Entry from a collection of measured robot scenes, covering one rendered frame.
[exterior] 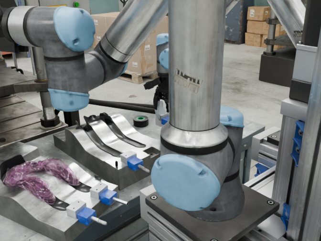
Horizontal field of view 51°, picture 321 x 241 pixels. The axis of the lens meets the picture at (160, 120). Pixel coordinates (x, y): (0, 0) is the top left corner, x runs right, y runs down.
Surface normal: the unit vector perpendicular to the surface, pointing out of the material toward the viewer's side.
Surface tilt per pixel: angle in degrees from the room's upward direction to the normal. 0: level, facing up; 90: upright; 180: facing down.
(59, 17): 49
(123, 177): 90
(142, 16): 105
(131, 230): 90
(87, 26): 90
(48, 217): 0
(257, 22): 97
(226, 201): 73
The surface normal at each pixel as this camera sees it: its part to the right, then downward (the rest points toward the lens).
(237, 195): 0.72, -0.04
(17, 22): -0.40, 0.06
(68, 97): 0.18, 0.43
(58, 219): -0.02, -0.92
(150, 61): 0.73, 0.40
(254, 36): -0.80, 0.29
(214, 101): 0.60, 0.31
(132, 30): -0.13, 0.62
